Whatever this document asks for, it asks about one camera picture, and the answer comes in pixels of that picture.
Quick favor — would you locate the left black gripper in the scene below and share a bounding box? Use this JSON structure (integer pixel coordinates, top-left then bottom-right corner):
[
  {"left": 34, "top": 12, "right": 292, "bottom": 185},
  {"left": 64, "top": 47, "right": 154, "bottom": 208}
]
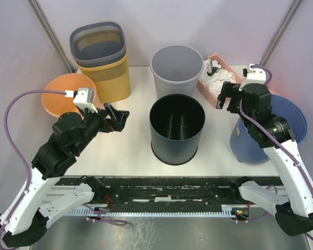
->
[{"left": 74, "top": 102, "right": 130, "bottom": 154}]

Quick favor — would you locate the grey round bin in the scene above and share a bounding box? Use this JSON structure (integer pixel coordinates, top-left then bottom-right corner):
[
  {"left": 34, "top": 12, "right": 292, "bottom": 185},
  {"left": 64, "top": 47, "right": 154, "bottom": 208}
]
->
[{"left": 150, "top": 45, "right": 204, "bottom": 99}]

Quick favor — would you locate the black cylindrical bin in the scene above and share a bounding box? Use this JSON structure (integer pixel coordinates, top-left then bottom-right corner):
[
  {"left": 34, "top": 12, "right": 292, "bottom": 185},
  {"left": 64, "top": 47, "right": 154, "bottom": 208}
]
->
[{"left": 149, "top": 94, "right": 206, "bottom": 166}]

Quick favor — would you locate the blue plastic bucket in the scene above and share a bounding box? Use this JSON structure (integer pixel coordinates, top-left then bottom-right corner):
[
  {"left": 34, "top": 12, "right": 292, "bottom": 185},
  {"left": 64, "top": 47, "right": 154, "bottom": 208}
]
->
[{"left": 230, "top": 93, "right": 308, "bottom": 165}]

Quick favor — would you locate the grey slatted basket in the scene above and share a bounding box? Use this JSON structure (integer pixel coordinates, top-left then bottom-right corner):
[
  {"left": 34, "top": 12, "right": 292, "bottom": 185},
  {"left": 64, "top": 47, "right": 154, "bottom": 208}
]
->
[{"left": 69, "top": 21, "right": 127, "bottom": 68}]

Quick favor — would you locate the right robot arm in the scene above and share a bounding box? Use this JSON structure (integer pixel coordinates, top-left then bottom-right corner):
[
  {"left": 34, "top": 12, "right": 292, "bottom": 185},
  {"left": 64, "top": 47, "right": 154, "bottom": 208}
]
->
[{"left": 216, "top": 82, "right": 313, "bottom": 236}]

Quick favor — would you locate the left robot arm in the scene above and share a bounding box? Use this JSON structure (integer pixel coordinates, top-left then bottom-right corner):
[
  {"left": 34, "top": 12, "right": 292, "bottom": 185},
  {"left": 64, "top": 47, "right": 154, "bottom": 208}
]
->
[{"left": 0, "top": 103, "right": 130, "bottom": 249}]

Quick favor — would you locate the pink plastic tray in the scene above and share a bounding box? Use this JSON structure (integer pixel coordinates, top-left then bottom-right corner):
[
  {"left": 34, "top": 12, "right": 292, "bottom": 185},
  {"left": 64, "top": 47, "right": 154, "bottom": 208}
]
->
[{"left": 197, "top": 54, "right": 243, "bottom": 108}]

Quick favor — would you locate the white cloth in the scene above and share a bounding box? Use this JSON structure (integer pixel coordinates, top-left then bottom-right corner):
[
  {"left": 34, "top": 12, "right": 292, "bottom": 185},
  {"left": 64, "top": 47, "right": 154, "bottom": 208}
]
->
[{"left": 199, "top": 59, "right": 238, "bottom": 97}]

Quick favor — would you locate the yellow slatted basket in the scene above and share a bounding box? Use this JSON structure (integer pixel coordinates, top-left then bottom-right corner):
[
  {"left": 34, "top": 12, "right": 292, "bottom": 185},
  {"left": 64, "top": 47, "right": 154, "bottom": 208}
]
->
[{"left": 78, "top": 53, "right": 131, "bottom": 103}]

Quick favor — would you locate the orange round bin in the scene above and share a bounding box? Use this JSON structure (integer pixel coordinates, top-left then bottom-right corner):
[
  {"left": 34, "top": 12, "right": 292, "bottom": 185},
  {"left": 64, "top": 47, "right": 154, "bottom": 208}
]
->
[{"left": 42, "top": 73, "right": 104, "bottom": 118}]

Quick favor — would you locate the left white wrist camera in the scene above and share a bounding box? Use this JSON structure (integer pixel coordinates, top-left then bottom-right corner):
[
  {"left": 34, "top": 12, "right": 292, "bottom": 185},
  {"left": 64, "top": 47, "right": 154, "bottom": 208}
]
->
[{"left": 73, "top": 87, "right": 98, "bottom": 114}]

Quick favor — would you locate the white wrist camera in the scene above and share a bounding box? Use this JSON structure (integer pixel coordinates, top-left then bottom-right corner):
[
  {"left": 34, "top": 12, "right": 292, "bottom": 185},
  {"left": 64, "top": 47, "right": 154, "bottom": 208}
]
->
[
  {"left": 73, "top": 87, "right": 98, "bottom": 114},
  {"left": 239, "top": 64, "right": 268, "bottom": 91}
]

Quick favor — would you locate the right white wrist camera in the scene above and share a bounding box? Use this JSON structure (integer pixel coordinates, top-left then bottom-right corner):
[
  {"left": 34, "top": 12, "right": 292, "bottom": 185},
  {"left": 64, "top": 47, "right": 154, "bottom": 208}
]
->
[{"left": 239, "top": 64, "right": 268, "bottom": 91}]

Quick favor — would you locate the white slotted cable duct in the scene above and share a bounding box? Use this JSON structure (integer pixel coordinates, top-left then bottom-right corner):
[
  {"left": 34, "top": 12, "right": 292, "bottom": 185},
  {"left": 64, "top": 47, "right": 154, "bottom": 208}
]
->
[{"left": 67, "top": 204, "right": 243, "bottom": 217}]

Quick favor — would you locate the right aluminium frame post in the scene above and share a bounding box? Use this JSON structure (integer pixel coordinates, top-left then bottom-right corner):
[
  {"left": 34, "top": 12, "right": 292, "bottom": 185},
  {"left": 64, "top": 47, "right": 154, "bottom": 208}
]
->
[{"left": 259, "top": 0, "right": 303, "bottom": 66}]

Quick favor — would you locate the aluminium frame post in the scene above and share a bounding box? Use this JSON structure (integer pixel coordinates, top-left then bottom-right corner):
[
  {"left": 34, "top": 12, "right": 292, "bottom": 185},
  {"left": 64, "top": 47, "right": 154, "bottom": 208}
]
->
[
  {"left": 259, "top": 0, "right": 303, "bottom": 66},
  {"left": 27, "top": 0, "right": 77, "bottom": 73}
]

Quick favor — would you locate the left aluminium frame post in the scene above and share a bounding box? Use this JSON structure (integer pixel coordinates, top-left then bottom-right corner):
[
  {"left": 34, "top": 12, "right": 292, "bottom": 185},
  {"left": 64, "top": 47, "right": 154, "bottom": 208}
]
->
[{"left": 27, "top": 0, "right": 77, "bottom": 73}]

